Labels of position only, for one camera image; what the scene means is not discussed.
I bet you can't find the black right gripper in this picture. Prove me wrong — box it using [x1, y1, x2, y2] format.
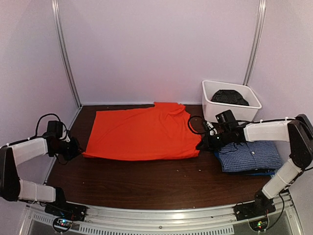
[197, 130, 231, 152]

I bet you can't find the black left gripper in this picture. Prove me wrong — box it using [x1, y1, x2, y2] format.
[52, 137, 83, 161]

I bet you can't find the blue checked button shirt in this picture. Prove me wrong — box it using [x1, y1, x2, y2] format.
[214, 141, 283, 173]

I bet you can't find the orange garment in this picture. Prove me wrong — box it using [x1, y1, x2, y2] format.
[83, 102, 201, 161]

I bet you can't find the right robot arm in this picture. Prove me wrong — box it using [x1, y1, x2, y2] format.
[196, 110, 313, 216]

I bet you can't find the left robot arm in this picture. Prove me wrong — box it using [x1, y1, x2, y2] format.
[0, 120, 83, 217]

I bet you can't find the white plastic laundry bin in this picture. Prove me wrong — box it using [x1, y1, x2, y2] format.
[201, 80, 262, 122]

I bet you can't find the folded blue garment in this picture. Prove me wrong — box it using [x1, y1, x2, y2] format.
[214, 145, 275, 176]

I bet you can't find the dark garment in bin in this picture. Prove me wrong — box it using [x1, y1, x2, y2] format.
[211, 90, 249, 106]

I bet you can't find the folded black garment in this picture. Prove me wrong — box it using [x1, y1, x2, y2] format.
[228, 169, 275, 176]

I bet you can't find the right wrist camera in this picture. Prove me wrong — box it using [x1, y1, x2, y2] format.
[203, 121, 218, 136]

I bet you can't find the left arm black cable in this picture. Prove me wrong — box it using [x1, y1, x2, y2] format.
[35, 113, 68, 138]

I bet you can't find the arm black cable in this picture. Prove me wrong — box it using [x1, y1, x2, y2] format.
[35, 113, 68, 138]
[188, 115, 208, 135]

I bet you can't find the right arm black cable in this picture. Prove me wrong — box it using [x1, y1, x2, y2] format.
[188, 115, 208, 135]

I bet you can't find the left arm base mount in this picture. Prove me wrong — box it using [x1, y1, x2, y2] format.
[42, 202, 87, 234]

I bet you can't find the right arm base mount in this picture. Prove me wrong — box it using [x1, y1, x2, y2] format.
[233, 202, 276, 233]

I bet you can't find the aluminium front rail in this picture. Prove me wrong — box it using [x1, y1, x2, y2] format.
[17, 192, 304, 235]

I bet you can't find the right aluminium corner post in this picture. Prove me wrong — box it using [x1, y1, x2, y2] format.
[243, 0, 267, 86]

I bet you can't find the aluminium corner post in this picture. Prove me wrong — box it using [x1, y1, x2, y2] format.
[51, 0, 82, 109]
[243, 0, 267, 86]

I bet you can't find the left aluminium corner post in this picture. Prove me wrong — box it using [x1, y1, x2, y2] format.
[51, 0, 82, 109]

